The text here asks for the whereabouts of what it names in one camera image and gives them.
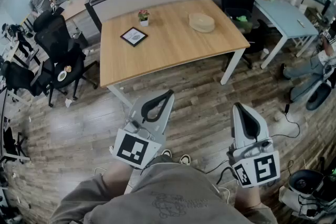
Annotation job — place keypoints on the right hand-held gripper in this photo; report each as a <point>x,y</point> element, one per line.
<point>262,168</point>

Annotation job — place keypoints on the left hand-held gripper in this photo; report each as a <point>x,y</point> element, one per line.
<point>132,148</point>

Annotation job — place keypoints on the person's left forearm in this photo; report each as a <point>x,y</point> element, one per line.
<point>116,181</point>

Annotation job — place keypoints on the person's right forearm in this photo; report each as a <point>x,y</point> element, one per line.
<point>246,196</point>

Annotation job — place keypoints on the person's left shoe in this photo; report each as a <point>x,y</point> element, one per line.
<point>167,153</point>

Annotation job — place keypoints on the person's shoe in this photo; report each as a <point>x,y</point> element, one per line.
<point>167,153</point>
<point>185,159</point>

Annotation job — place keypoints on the person's right shoe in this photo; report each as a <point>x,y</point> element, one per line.
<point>185,159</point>

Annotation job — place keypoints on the wooden table with white legs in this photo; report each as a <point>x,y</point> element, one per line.
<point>173,47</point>

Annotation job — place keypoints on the grey round chair base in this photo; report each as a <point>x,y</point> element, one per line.
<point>319,97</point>

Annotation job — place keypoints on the white and black device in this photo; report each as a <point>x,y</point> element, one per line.
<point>302,186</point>

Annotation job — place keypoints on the white paper cup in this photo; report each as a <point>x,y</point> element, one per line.
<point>264,53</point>

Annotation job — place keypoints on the black framed picture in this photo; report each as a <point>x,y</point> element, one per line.
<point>134,36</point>

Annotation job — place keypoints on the person's grey-brown shirt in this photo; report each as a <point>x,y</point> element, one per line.
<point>168,196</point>

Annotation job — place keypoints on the crumpled white paper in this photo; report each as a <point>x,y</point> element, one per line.
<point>68,102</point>

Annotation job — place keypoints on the potted pink flower plant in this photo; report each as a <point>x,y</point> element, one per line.
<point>143,18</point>

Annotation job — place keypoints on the small brown food item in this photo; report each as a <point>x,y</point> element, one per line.
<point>68,68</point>

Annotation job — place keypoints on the white plate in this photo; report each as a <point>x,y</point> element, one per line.
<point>62,76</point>

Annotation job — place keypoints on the green toy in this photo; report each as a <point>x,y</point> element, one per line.
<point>242,18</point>

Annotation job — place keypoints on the light blue table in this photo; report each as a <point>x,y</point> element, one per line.
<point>286,18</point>

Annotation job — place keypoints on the black office chair with plate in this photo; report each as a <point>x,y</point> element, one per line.
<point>52,34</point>

